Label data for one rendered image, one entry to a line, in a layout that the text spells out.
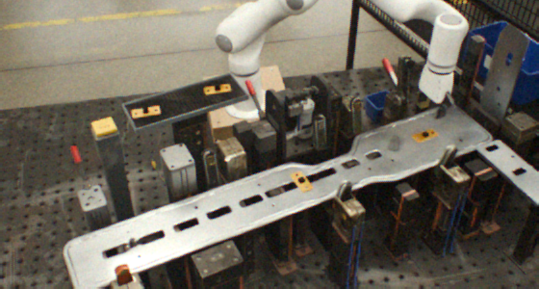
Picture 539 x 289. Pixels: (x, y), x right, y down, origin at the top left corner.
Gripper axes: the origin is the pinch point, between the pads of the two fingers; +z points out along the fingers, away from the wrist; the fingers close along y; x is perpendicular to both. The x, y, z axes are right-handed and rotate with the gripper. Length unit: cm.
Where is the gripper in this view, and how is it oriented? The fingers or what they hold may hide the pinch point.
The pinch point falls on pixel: (431, 107)
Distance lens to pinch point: 203.6
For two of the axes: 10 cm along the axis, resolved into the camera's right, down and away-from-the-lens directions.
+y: 4.5, 5.9, -6.7
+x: 8.9, -3.0, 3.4
